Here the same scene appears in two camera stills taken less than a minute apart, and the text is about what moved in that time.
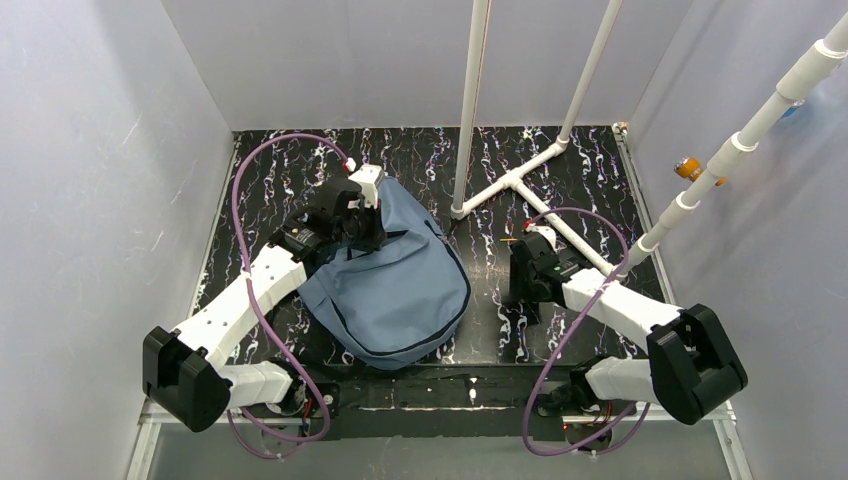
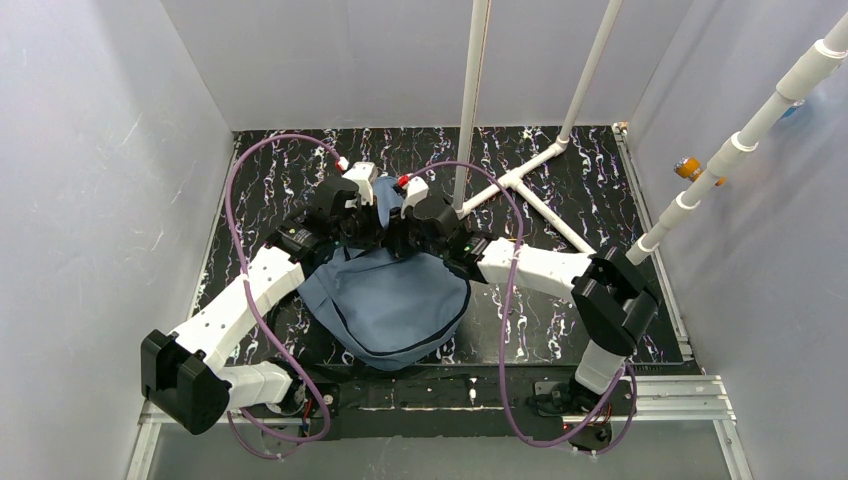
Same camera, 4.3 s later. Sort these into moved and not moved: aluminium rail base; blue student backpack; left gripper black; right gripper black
Moved: right gripper black
Not moved: aluminium rail base; blue student backpack; left gripper black
